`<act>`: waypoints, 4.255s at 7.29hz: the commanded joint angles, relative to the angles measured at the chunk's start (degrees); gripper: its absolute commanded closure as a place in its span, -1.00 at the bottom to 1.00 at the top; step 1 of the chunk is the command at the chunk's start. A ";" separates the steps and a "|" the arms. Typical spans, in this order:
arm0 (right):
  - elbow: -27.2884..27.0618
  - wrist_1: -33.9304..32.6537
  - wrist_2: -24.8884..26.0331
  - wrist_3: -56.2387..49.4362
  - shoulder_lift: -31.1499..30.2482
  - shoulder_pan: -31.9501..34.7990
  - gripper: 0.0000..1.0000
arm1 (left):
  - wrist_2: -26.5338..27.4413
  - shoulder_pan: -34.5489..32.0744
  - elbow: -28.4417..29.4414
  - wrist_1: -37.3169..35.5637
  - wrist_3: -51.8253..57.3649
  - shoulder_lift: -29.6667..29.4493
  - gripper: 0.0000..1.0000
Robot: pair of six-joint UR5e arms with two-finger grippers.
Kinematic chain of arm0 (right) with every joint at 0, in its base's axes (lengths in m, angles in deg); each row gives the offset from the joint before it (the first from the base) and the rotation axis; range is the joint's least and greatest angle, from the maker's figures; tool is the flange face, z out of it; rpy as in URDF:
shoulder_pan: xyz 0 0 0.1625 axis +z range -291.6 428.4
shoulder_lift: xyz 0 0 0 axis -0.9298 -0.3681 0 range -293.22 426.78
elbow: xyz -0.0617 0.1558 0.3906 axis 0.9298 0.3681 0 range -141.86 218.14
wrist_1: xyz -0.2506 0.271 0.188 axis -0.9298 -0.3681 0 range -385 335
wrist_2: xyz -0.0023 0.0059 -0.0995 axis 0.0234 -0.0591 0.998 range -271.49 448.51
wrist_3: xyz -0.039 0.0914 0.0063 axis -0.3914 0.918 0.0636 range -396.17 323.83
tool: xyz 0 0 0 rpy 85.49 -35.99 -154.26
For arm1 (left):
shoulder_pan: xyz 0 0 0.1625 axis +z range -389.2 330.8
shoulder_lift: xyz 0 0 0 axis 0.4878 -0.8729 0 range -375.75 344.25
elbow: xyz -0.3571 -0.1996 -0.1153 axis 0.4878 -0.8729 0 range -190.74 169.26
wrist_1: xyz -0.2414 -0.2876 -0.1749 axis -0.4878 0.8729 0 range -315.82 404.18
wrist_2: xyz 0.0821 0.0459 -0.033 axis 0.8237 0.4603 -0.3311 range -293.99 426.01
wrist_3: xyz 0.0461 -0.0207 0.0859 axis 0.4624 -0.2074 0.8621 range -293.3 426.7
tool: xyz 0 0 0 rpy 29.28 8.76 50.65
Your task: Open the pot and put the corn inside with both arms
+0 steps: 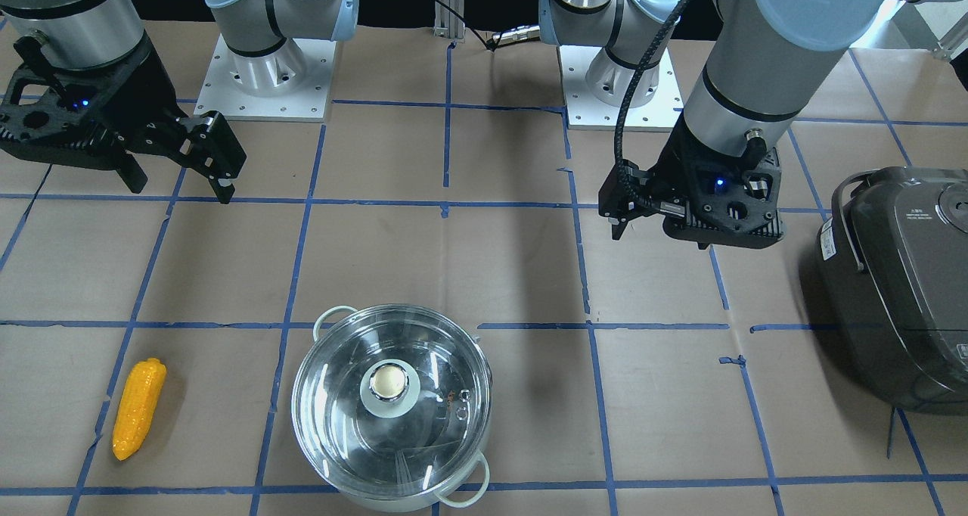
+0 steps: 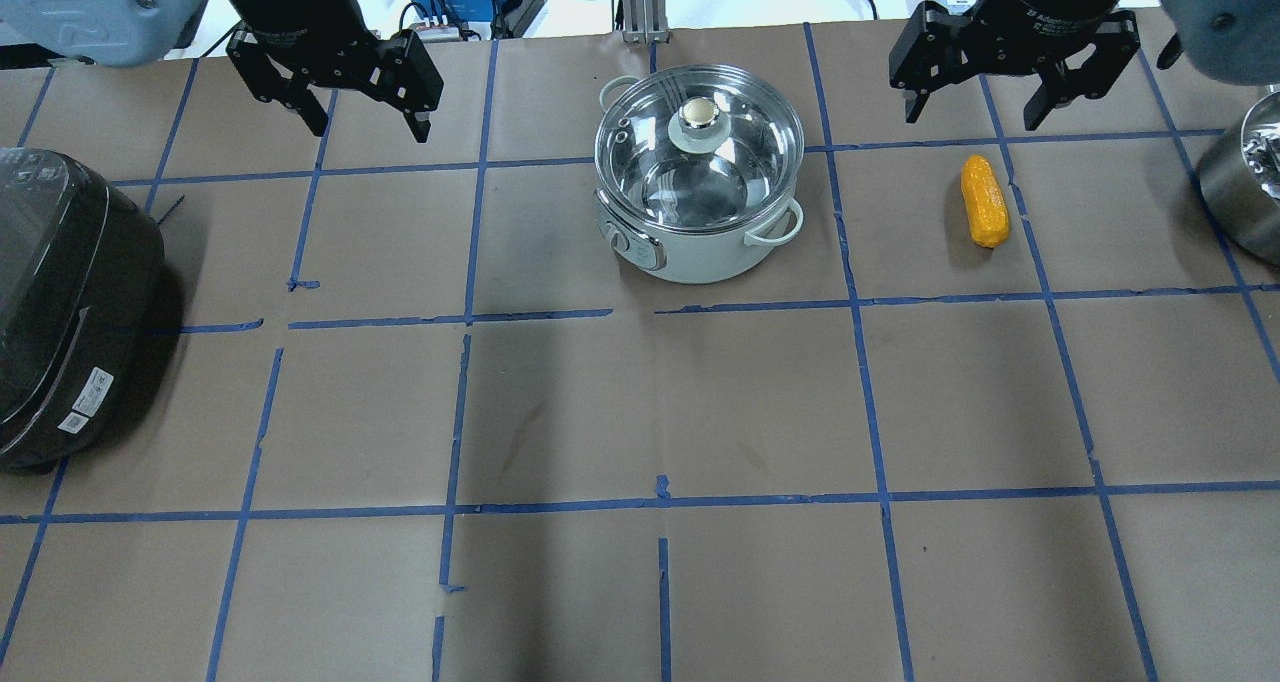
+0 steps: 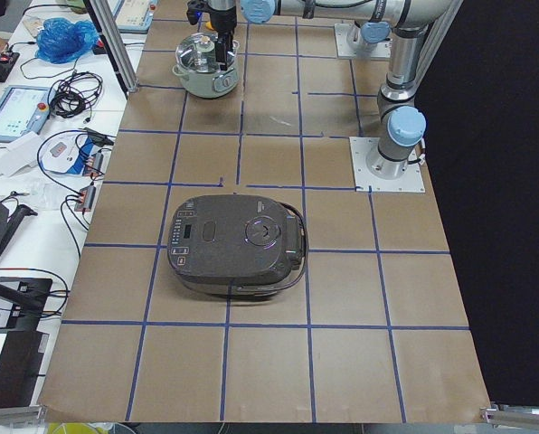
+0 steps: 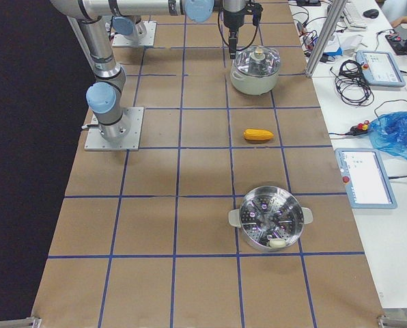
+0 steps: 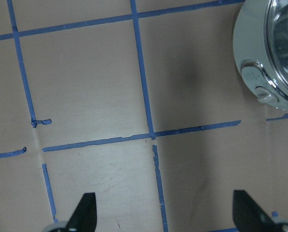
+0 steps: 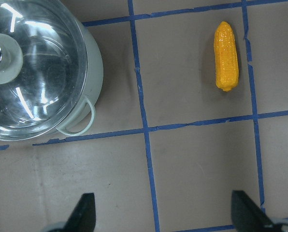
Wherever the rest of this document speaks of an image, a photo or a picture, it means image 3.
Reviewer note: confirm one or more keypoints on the upper red usb hub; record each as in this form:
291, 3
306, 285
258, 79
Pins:
93, 165

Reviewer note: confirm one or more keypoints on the glass pot lid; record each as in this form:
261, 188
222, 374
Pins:
196, 52

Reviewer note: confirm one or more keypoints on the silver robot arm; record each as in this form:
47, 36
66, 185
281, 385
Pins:
324, 41
408, 21

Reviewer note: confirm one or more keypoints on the black rice cooker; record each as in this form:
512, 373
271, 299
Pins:
237, 245

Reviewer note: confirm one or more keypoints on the black monitor base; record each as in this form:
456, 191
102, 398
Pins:
15, 318

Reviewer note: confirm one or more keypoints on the red usb hub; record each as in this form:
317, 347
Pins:
86, 198
93, 165

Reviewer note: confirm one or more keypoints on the white round device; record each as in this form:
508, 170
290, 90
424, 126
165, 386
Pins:
62, 156

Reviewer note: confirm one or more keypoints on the left aluminium rail corner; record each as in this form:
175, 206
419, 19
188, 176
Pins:
15, 415

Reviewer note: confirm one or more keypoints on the aluminium rail corner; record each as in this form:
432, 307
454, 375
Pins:
15, 415
522, 417

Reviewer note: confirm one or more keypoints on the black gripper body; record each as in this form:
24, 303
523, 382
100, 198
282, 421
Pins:
222, 19

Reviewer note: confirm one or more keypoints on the black flat panel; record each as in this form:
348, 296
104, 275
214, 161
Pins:
20, 362

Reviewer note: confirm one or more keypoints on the near teach pendant tablet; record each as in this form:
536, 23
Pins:
23, 109

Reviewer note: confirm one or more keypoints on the light green electric pot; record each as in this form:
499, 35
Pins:
210, 85

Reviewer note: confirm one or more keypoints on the blue plastic bag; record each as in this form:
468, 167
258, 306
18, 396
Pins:
61, 41

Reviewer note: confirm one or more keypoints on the teach pendant tablet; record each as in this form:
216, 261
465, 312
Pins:
134, 16
23, 109

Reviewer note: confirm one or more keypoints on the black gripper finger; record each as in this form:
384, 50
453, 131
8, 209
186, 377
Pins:
228, 40
219, 48

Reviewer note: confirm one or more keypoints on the aluminium frame post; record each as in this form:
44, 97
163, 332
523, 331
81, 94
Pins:
101, 16

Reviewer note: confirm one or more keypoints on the lower red usb hub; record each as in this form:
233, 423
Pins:
86, 198

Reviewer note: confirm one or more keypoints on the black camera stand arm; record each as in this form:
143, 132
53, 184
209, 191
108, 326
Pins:
26, 300

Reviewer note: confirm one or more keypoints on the brown paper table cover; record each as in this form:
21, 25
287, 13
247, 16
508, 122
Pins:
375, 330

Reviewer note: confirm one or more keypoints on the far teach pendant tablet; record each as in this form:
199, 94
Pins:
134, 16

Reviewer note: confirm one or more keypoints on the right aluminium rail corner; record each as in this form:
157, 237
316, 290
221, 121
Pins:
522, 417

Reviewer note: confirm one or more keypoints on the white folded paper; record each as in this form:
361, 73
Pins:
20, 153

